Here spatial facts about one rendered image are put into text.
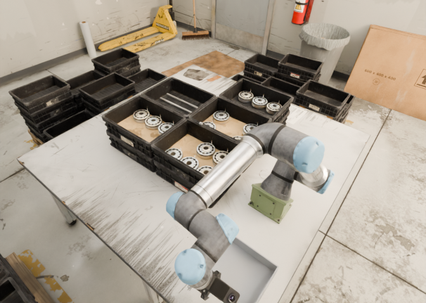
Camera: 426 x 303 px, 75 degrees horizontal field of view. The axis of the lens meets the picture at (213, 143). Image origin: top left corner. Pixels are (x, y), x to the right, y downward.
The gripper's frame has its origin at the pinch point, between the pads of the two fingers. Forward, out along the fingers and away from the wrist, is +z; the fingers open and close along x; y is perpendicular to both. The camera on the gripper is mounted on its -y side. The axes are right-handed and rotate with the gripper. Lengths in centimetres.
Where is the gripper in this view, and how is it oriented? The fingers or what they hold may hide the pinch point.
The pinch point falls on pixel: (215, 288)
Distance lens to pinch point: 106.7
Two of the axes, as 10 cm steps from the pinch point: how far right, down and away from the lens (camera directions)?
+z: 1.4, 5.6, 8.2
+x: -5.5, 7.3, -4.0
